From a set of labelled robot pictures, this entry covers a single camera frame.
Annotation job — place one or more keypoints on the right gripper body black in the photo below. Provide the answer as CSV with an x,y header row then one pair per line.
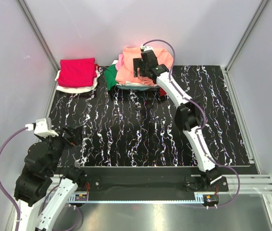
x,y
145,69

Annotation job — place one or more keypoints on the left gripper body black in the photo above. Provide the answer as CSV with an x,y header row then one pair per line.
x,y
61,142

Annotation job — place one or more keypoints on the salmon orange t shirt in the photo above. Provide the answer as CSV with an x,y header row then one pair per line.
x,y
132,67

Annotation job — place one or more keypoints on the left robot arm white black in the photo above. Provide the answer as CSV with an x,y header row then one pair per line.
x,y
40,165

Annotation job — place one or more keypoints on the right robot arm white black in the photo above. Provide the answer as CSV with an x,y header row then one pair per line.
x,y
189,117

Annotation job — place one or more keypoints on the light pink t shirt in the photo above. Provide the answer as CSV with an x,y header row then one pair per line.
x,y
120,61

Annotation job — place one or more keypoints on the laundry basket grey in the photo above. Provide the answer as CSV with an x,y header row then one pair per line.
x,y
139,88

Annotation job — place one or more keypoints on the green t shirt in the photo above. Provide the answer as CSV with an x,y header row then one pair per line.
x,y
110,76

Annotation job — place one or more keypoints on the folded white t shirt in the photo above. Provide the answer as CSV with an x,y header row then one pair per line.
x,y
78,90

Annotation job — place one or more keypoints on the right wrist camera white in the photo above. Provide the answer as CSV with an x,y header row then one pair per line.
x,y
144,48

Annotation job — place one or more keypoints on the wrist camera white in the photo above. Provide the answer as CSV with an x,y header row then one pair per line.
x,y
42,128
144,48

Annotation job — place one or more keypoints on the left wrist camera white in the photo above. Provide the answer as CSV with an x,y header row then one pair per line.
x,y
42,128

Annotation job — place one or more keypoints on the grey slotted cable duct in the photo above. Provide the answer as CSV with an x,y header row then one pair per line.
x,y
133,196

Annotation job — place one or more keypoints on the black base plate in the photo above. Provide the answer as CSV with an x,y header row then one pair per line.
x,y
101,178

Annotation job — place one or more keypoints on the left aluminium frame post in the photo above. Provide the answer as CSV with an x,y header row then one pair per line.
x,y
36,30

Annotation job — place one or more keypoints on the aluminium frame post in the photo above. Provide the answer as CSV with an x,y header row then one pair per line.
x,y
250,27
36,30

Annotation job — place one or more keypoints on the right aluminium frame post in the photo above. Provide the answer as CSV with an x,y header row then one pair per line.
x,y
250,27

